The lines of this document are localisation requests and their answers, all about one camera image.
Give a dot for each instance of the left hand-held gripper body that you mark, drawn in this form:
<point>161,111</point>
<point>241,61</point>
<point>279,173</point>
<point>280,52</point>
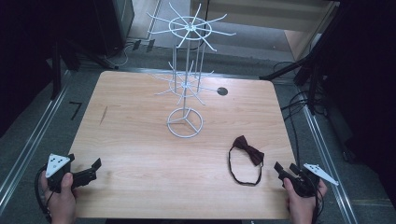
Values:
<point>57,164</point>

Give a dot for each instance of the dark cabinet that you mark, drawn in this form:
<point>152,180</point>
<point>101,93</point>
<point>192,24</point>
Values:
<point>116,25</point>

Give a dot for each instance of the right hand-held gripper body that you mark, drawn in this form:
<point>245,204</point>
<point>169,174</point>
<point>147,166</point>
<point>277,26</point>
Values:
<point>306,183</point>

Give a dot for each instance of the dark red bow tie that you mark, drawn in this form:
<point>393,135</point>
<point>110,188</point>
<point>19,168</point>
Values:
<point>251,151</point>

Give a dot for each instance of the black metal stand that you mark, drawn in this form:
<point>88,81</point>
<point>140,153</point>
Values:
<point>311,65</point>
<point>57,68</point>

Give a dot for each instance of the person's left hand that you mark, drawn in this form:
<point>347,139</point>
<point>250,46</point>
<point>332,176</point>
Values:
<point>60,202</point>

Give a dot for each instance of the metal floor rail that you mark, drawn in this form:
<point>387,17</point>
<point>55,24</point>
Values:
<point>327,161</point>
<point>32,137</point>

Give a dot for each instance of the person's right hand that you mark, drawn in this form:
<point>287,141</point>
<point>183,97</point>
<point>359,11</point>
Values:
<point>302,207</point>

